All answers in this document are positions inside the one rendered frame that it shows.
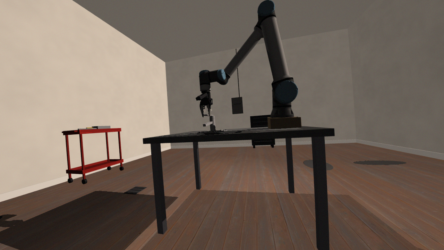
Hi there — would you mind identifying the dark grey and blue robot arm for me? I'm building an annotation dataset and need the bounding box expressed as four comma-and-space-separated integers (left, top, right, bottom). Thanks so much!
199, 0, 298, 118

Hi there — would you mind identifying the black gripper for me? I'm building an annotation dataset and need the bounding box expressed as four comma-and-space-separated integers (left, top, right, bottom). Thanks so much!
200, 90, 213, 117

